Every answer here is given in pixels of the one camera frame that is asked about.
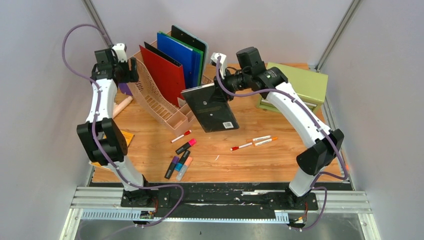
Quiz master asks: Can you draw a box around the pink highlighter marker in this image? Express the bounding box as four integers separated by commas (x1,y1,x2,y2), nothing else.
175,138,197,155

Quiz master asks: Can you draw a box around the purple folder behind organizer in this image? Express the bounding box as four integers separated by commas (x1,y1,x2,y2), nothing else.
118,83,132,96

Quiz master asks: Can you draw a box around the green metal drawer cabinet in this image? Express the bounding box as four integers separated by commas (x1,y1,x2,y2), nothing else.
267,62,328,114

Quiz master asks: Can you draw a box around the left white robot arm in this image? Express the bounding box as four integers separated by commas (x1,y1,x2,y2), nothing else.
76,43,153,207

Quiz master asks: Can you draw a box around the purple highlighter marker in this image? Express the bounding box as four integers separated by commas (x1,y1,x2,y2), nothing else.
164,156,180,180

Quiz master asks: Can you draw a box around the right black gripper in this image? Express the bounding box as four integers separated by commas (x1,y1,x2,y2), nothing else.
209,67,252,103

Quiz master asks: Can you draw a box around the green translucent plastic folder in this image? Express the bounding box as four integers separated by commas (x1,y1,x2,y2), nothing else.
156,31,206,89

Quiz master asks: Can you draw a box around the small orange cap marker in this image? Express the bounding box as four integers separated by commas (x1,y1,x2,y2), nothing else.
253,137,278,147

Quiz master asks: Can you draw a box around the beige plastic file organizer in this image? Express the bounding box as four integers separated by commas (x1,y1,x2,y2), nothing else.
128,50,196,136

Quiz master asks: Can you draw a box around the beige rolled tube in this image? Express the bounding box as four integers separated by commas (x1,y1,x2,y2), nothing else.
112,96,133,118

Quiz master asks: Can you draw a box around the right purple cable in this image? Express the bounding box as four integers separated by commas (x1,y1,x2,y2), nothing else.
215,55,349,232

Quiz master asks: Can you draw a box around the white orange marker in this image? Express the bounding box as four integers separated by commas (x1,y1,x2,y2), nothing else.
246,135,272,143

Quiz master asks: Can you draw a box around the black clipboard blue back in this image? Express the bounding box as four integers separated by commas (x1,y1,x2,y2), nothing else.
171,25,209,85

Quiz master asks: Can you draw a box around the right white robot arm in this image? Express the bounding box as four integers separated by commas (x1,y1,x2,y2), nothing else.
210,47,346,209

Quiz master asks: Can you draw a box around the blue highlighter marker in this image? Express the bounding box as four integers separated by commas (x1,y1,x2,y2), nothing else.
174,150,191,172

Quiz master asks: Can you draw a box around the blue binder folder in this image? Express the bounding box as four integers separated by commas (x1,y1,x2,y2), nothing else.
156,31,204,89

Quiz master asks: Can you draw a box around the orange yellow booklet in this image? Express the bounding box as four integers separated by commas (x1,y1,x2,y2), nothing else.
89,130,135,170

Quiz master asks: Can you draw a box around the black notebook with sticker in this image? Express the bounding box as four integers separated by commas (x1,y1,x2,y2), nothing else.
181,83,240,133

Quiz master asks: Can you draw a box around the red binder folder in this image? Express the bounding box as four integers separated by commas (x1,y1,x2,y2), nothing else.
139,42,186,107

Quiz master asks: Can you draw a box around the white red whiteboard marker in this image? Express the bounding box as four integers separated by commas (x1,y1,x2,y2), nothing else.
170,129,192,143

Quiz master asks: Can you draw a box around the orange highlighter marker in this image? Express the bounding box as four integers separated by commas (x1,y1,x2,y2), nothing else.
175,156,193,181

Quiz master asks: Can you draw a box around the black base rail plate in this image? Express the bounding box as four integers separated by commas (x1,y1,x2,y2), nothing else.
87,180,321,221

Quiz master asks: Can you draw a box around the small red cap marker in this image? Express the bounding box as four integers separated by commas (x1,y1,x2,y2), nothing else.
230,142,253,152

